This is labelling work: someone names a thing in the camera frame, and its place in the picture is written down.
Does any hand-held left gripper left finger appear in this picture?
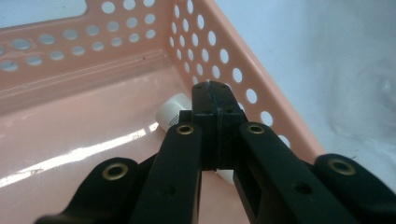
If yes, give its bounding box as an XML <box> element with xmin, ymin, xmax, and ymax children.
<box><xmin>129</xmin><ymin>81</ymin><xmax>219</xmax><ymax>224</ymax></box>

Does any small white dropper bottle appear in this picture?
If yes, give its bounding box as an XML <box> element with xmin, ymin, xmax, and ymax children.
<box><xmin>154</xmin><ymin>92</ymin><xmax>235</xmax><ymax>185</ymax></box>

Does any pink perforated plastic basket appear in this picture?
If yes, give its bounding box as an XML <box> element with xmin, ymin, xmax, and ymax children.
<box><xmin>0</xmin><ymin>0</ymin><xmax>328</xmax><ymax>224</ymax></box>

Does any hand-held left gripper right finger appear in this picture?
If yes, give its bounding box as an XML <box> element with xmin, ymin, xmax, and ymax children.
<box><xmin>211</xmin><ymin>80</ymin><xmax>359</xmax><ymax>224</ymax></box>

